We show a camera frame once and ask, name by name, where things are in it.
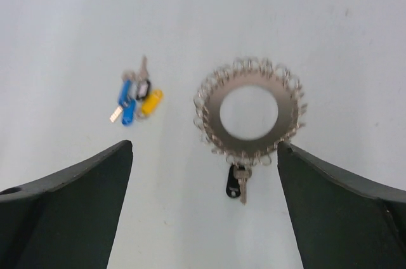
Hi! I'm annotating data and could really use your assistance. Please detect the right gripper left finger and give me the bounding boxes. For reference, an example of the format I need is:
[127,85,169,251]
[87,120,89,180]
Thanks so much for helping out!
[1,140,133,268]

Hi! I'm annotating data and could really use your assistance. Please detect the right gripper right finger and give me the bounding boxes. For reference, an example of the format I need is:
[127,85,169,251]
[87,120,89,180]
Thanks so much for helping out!
[277,142,405,268]

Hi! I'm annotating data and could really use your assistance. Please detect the black key tag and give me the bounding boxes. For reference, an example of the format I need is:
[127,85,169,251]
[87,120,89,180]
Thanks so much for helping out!
[135,79,151,101]
[225,164,252,205]

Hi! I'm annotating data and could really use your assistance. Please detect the metal disc with keyrings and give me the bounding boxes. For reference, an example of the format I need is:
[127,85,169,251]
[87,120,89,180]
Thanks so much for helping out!
[193,58,307,166]

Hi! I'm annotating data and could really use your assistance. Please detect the lower blue key tag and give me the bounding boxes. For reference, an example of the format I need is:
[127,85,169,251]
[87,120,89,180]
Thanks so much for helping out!
[121,99,136,126]

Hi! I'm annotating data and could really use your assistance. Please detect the blue key tag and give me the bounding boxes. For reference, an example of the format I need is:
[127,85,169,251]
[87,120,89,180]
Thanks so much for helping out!
[121,99,136,126]
[117,79,132,107]

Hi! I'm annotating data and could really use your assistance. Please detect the upper blue key tag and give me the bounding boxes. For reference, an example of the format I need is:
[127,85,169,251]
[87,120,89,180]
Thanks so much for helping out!
[117,79,132,107]

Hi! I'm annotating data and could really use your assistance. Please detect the yellow key tag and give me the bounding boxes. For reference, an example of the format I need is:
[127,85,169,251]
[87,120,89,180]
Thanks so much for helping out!
[140,89,163,116]

